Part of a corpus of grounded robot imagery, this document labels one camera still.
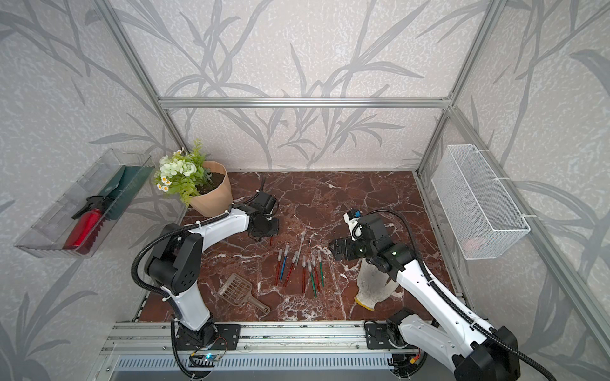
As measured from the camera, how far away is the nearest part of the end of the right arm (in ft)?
1.78

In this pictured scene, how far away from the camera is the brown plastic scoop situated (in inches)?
32.0

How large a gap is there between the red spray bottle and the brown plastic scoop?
0.41m

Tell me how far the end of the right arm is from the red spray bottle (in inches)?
24.7

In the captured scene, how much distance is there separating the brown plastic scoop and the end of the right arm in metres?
0.36

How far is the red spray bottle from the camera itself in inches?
22.1
